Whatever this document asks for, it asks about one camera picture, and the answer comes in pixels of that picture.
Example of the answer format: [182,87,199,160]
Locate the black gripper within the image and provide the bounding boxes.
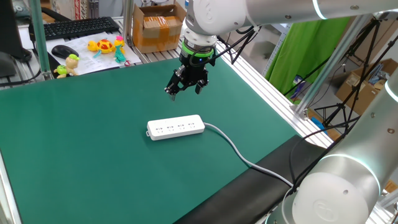
[164,52,216,102]

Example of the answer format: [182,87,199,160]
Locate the white four-socket power strip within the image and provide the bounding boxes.
[145,114,206,141]

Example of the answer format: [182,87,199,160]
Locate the taped cardboard box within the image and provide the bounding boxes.
[132,2,187,54]

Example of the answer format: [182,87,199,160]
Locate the pink-haired green doll toy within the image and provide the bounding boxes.
[113,35,127,64]

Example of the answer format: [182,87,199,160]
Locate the yellow red turtle toy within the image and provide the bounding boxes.
[86,39,116,59]

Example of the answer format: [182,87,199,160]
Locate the white printed paper sheets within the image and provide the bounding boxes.
[45,32,142,76]

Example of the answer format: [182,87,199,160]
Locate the doll toy with green cap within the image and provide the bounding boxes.
[53,54,80,79]

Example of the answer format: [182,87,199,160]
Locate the bright green cloth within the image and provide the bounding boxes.
[264,17,351,97]

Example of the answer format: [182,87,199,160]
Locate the black rubber strip mat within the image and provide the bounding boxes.
[174,134,327,224]

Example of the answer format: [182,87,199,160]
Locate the black computer keyboard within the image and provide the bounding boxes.
[28,16,121,42]

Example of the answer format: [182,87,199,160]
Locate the black computer mouse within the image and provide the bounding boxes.
[51,44,80,60]

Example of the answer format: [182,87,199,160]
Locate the green table mat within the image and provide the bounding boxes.
[0,57,301,224]

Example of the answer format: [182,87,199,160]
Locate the black tripod stand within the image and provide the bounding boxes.
[313,18,389,131]

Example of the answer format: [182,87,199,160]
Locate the open brown storage carton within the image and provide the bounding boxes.
[335,58,398,116]

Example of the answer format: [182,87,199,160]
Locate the black computer monitor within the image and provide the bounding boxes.
[0,0,34,78]

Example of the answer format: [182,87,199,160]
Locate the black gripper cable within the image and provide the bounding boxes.
[188,26,261,68]

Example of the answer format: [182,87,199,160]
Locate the white power strip cord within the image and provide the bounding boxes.
[203,122,295,188]

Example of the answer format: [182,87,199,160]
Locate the aluminium frame post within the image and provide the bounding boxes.
[290,12,382,121]
[29,0,53,81]
[123,0,134,47]

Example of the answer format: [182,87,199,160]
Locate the aluminium profile side rail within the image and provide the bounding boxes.
[214,42,335,149]
[0,149,22,224]

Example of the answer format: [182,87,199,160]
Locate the black robot base cable bundle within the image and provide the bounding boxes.
[287,115,361,195]

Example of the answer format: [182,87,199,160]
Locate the black monitor cable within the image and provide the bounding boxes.
[0,67,43,88]

